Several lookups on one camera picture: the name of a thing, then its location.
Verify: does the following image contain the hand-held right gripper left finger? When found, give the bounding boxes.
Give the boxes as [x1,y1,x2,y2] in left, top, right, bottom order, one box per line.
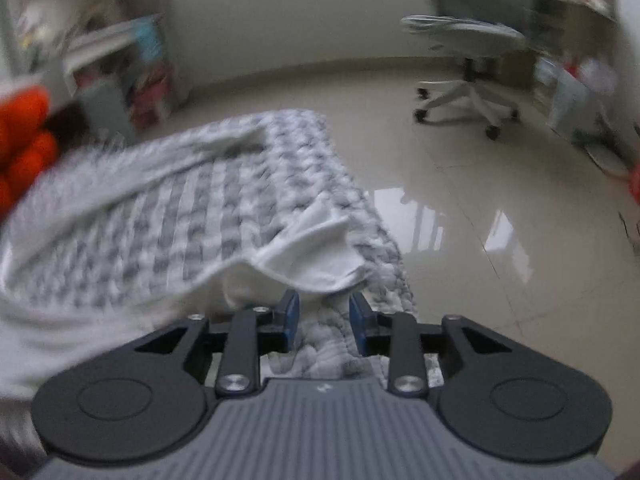
[134,289,301,397]

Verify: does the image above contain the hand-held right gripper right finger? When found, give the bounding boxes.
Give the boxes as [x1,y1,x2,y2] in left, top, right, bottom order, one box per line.
[348,291,521,398]

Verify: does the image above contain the white t-shirt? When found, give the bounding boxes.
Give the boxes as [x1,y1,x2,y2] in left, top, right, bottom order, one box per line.
[0,199,370,411]

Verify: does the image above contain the grey checkered quilted blanket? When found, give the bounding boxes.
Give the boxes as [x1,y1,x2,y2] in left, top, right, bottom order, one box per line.
[0,109,441,396]

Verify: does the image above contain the white office chair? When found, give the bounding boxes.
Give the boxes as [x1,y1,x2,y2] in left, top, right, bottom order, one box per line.
[400,0,531,141]

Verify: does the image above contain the blue printed poster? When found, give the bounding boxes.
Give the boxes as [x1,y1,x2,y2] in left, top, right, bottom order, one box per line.
[134,17,165,63]

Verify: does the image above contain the orange knot cushion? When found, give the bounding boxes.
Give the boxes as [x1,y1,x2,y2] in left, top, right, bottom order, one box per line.
[0,85,60,218]

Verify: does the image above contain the white bookshelf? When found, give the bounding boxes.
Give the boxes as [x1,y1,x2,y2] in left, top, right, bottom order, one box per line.
[62,14,175,133]

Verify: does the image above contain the cluttered storage shelf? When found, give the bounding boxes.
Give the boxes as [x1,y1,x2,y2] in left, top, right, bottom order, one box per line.
[525,0,640,176]

